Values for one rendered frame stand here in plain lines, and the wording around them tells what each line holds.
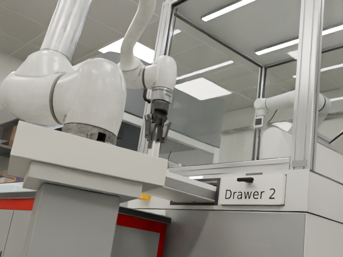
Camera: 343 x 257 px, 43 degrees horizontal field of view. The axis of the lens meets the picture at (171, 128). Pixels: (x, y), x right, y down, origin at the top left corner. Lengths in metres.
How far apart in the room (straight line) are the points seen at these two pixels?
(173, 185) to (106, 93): 0.56
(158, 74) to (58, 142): 0.85
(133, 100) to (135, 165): 1.65
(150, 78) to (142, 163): 0.79
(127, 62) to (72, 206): 0.89
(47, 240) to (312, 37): 1.19
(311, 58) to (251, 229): 0.67
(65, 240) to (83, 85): 0.42
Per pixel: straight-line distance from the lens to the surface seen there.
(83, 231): 1.14
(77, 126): 1.20
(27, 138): 1.09
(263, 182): 1.64
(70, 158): 1.09
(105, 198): 1.15
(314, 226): 1.58
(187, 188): 1.70
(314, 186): 1.59
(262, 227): 1.64
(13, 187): 2.07
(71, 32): 1.46
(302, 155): 1.60
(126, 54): 1.86
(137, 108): 2.76
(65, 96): 1.26
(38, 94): 1.31
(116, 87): 1.25
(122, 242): 1.81
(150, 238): 1.90
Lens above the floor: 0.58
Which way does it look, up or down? 16 degrees up
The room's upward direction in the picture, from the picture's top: 9 degrees clockwise
